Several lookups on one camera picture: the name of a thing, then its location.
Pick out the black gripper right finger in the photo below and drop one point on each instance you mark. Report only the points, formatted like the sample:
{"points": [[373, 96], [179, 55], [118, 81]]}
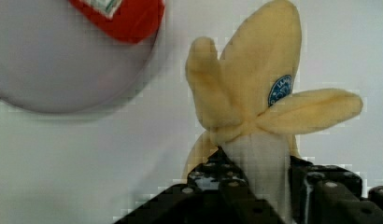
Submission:
{"points": [[329, 194]]}

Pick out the plush peeled banana toy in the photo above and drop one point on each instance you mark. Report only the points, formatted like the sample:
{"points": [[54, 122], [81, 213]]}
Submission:
{"points": [[243, 98]]}

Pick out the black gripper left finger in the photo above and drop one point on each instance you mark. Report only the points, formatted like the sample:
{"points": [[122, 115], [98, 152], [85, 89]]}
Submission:
{"points": [[216, 192]]}

